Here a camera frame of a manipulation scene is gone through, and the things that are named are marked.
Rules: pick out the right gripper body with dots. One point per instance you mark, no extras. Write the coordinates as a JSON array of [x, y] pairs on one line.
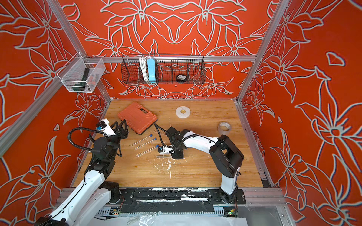
[[177, 154]]

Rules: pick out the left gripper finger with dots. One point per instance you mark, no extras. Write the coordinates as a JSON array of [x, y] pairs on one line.
[[115, 126], [124, 125]]

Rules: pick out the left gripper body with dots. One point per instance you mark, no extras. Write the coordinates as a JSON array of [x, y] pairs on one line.
[[121, 134]]

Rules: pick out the clear test tube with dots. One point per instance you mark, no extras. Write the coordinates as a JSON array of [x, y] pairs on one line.
[[147, 151], [140, 140], [144, 144], [164, 156]]

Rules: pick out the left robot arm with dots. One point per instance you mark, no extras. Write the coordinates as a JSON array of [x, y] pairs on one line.
[[94, 191]]

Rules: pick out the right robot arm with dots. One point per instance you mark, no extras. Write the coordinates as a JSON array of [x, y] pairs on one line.
[[226, 156]]

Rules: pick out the orange plastic tool case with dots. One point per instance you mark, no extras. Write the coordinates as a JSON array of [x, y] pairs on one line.
[[137, 117]]

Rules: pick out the white tape roll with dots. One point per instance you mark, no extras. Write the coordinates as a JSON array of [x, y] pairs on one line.
[[183, 112]]

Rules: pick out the clear tape roll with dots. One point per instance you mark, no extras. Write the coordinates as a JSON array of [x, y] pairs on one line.
[[224, 128]]

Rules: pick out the green black tool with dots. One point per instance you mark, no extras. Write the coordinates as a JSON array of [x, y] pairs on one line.
[[80, 86]]

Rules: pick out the small black device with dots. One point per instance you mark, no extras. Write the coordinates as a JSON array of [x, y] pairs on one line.
[[181, 78]]

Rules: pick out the light blue box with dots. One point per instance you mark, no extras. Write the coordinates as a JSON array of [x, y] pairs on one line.
[[151, 70]]

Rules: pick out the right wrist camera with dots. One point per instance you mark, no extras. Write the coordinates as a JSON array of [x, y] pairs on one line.
[[165, 149]]

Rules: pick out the clear acrylic wall box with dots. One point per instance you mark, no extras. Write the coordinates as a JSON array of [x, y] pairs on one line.
[[72, 72]]

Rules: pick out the black wire basket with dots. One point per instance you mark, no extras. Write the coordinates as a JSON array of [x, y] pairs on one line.
[[135, 69]]

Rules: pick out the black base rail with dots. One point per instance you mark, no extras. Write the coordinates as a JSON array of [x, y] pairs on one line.
[[174, 201]]

